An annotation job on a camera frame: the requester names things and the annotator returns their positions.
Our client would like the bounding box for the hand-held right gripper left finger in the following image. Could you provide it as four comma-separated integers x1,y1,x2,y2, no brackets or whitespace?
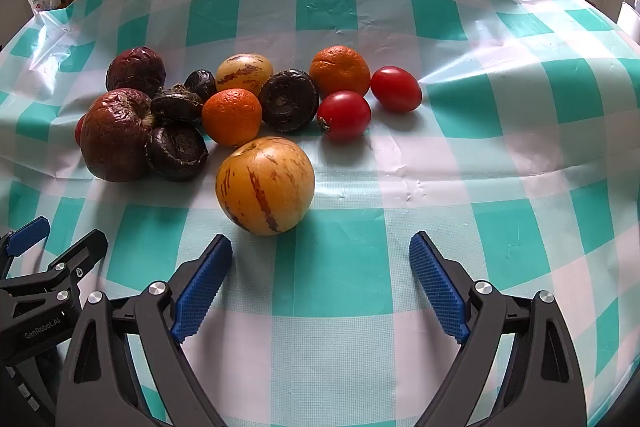
54,234,234,427

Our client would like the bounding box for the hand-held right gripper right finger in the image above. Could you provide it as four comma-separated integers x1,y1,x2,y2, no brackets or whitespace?
408,231,588,427

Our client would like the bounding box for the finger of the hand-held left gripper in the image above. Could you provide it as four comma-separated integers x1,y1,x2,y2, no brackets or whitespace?
0,229,109,309
0,216,51,278

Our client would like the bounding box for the wrinkled dark red passion fruit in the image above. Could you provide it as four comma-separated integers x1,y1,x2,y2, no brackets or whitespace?
105,47,167,98
80,88,156,182

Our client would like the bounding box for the large striped pepino melon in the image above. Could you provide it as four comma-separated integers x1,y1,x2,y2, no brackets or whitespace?
215,136,316,237

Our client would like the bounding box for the orange tangerine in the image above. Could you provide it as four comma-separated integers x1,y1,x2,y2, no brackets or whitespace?
308,45,372,98
201,88,263,146

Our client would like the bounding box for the red tomato with stem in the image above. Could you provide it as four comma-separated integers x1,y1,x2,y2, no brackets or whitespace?
316,90,372,143

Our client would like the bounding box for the small striped pepino melon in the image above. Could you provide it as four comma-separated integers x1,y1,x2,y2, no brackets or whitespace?
216,53,274,98

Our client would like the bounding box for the teal checked tablecloth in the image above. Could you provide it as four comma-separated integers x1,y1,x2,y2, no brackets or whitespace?
0,0,640,427

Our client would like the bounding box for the white bottle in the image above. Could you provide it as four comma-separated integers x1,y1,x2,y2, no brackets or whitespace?
617,0,640,38

